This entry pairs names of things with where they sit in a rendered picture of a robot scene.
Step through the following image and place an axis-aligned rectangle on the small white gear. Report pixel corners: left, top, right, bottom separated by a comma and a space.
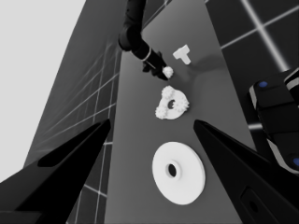
162, 65, 175, 79

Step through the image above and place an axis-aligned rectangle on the white toothed gear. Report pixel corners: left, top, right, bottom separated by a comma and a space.
175, 93, 191, 114
154, 105, 169, 119
161, 85, 176, 100

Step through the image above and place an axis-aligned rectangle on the small white T-shaped piece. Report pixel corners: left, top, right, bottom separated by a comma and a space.
172, 44, 192, 66

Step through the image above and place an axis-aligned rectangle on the large thick white disc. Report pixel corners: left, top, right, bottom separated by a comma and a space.
151, 141, 206, 206

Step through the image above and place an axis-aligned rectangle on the dark robot body block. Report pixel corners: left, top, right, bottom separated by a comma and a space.
248, 67, 299, 175

